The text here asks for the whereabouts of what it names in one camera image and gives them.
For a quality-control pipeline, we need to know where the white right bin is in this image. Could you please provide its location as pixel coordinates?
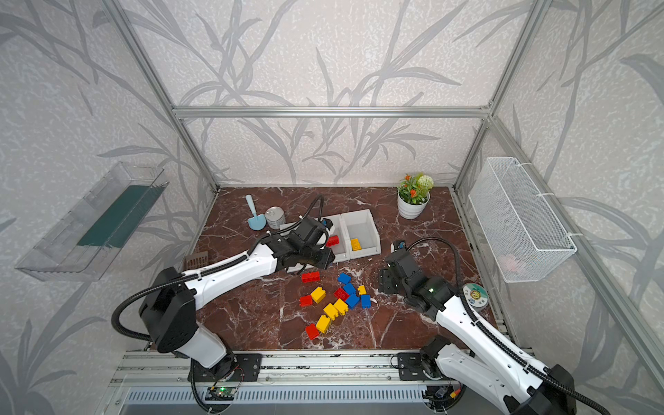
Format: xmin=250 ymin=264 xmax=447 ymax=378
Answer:
xmin=341 ymin=209 xmax=381 ymax=259

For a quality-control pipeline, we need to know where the green artificial plant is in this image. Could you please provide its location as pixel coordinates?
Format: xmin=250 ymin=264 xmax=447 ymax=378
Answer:
xmin=398 ymin=173 xmax=434 ymax=206

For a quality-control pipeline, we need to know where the small red lego brick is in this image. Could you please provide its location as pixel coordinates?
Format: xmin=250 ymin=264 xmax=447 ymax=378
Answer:
xmin=299 ymin=295 xmax=314 ymax=308

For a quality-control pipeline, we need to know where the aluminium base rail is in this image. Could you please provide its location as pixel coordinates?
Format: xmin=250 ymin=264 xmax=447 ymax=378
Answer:
xmin=108 ymin=349 xmax=468 ymax=406

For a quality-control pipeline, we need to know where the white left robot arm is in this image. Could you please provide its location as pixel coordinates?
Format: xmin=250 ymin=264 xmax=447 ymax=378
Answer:
xmin=139 ymin=217 xmax=335 ymax=368

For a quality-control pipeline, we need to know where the yellow lego brick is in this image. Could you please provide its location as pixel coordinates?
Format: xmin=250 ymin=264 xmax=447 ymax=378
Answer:
xmin=311 ymin=286 xmax=326 ymax=304
xmin=315 ymin=315 xmax=332 ymax=334

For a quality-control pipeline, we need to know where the clear wall shelf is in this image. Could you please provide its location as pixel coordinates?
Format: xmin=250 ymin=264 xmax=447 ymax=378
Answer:
xmin=16 ymin=162 xmax=169 ymax=282

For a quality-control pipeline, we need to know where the green tape roll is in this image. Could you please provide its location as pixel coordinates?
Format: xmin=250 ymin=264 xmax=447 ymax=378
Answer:
xmin=463 ymin=283 xmax=489 ymax=311

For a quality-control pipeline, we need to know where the brown slotted scoop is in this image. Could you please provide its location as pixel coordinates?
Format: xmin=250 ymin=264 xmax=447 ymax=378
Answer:
xmin=183 ymin=251 xmax=209 ymax=270

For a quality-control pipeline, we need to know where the white wire basket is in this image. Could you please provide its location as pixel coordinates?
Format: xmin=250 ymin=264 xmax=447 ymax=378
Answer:
xmin=469 ymin=157 xmax=577 ymax=283

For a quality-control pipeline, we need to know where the light blue scoop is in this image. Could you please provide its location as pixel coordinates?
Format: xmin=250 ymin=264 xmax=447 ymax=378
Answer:
xmin=246 ymin=195 xmax=267 ymax=231

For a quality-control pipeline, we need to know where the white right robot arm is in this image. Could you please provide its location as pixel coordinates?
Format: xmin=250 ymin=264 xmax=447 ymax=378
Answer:
xmin=380 ymin=249 xmax=577 ymax=414

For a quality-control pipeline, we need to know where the blue lego brick right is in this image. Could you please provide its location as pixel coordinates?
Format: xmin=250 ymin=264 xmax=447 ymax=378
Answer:
xmin=360 ymin=294 xmax=372 ymax=309

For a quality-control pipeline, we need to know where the white plant pot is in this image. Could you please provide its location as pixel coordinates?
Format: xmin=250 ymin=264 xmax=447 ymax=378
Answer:
xmin=397 ymin=194 xmax=431 ymax=220

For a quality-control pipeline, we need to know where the yellow lego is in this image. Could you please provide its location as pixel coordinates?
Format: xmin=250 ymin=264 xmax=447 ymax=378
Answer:
xmin=351 ymin=239 xmax=362 ymax=252

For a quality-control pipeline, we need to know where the white middle bin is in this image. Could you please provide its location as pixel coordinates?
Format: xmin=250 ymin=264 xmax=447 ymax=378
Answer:
xmin=327 ymin=214 xmax=349 ymax=263

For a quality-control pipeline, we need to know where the red lego brick front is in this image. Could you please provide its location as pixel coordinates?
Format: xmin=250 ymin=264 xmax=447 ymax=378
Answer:
xmin=305 ymin=323 xmax=320 ymax=341

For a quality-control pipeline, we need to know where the silver tin can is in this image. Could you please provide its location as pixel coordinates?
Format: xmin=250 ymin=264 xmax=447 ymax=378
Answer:
xmin=265 ymin=207 xmax=286 ymax=230

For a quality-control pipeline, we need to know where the long red lego brick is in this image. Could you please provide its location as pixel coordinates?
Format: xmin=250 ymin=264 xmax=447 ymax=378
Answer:
xmin=326 ymin=235 xmax=340 ymax=247

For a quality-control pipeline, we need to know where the yellow lego brick front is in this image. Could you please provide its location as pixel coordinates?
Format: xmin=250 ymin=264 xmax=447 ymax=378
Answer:
xmin=315 ymin=315 xmax=332 ymax=334

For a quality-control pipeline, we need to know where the white bin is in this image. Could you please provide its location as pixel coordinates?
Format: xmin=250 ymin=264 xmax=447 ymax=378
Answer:
xmin=327 ymin=214 xmax=349 ymax=263
xmin=341 ymin=209 xmax=381 ymax=259

